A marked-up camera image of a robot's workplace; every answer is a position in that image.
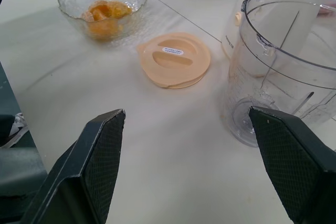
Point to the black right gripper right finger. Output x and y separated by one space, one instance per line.
296 166

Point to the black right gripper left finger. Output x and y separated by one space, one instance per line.
86 176

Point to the clear blender jar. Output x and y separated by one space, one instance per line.
262 82

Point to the cream blender lid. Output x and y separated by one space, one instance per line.
173 69

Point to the orange fruit pieces heap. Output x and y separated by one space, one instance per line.
105 11

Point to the clear glass bowl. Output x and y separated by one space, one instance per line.
68 6

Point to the black white sneaker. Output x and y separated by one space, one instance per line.
15 129

